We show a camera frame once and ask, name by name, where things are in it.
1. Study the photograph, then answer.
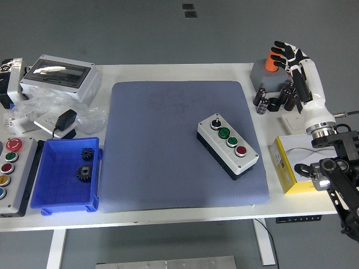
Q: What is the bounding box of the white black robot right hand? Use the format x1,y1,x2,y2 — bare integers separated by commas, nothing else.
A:
270,41,337,130

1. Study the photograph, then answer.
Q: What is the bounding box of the grey four-button control box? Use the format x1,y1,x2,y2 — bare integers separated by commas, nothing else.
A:
196,113,260,181

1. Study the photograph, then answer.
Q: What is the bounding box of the grey five-button control box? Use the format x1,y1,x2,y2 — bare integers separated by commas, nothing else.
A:
0,137,44,218

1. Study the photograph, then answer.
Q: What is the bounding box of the orange cylinder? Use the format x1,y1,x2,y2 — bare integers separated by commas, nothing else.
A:
264,49,281,73

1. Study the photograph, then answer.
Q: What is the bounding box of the black silver-printed capacitor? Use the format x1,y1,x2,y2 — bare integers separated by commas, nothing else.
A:
256,96,269,115

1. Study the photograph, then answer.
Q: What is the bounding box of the yellow white carton box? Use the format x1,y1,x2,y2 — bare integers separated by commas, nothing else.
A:
269,133,346,194

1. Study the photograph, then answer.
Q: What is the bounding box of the black table control panel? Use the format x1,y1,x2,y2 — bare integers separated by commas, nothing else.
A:
275,215,323,224

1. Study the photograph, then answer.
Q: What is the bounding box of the white table leg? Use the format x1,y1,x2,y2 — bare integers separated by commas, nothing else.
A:
46,229,67,269
252,218,277,266

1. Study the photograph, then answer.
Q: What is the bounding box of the grey-blue textured mat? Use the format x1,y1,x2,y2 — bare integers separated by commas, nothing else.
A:
98,80,270,214

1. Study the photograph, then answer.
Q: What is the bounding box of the clear plastic bag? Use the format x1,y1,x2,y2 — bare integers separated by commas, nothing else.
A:
12,85,109,135

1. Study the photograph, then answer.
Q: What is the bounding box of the silver metal plate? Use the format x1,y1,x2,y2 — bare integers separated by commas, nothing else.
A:
95,255,237,269

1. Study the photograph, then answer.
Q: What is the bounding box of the small black bevel gear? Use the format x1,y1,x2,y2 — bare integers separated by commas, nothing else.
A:
81,147,95,162

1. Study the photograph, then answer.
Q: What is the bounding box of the large black bevel gear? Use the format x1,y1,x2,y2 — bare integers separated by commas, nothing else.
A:
76,164,94,183

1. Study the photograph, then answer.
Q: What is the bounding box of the black power adapter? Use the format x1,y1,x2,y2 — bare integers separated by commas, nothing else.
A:
52,109,78,138

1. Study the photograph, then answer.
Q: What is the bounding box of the blue plastic bin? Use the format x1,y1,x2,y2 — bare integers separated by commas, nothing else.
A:
29,136,104,216

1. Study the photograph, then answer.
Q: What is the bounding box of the black shiny foil bag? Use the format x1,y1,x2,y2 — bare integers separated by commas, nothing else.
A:
0,58,16,110

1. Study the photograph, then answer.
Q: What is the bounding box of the white wall switch plate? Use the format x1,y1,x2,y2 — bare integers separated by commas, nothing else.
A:
281,112,308,134

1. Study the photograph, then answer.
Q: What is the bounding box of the black ring nut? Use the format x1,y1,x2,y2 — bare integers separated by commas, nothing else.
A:
266,96,280,112

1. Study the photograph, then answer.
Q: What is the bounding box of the grey switch box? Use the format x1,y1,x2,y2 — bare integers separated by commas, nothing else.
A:
249,59,294,93

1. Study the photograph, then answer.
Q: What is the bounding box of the thin black floor cable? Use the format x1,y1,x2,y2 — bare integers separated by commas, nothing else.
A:
256,218,281,269

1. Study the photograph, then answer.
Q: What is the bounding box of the grey enclosure with clear lid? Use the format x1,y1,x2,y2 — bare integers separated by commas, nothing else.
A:
19,54,102,106

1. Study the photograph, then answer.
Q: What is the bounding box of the white wall socket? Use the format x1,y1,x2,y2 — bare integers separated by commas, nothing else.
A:
33,112,76,138

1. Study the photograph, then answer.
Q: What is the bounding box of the white metal bracket device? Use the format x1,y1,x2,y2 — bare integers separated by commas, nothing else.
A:
7,58,29,103

